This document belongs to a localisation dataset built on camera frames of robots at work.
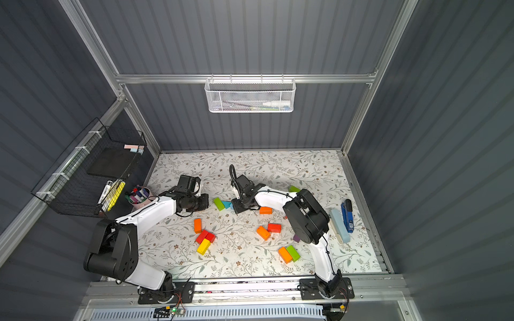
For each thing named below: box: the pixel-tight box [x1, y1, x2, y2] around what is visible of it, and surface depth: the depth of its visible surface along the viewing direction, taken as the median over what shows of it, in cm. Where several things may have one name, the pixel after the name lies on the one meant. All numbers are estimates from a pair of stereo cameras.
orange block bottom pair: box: [278, 246, 293, 265], surface depth 82 cm
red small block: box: [205, 232, 217, 244], surface depth 87 cm
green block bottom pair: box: [285, 244, 301, 263], surface depth 82 cm
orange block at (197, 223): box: [193, 218, 203, 234], surface depth 91 cm
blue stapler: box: [340, 198, 355, 233], surface depth 92 cm
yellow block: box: [196, 238, 211, 256], surface depth 84 cm
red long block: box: [195, 229, 209, 245], surface depth 88 cm
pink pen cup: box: [125, 186, 152, 209], surface depth 88 cm
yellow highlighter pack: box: [101, 179, 127, 212], surface depth 71 cm
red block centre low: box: [267, 223, 282, 233], surface depth 93 cm
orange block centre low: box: [256, 225, 272, 241], surface depth 88 cm
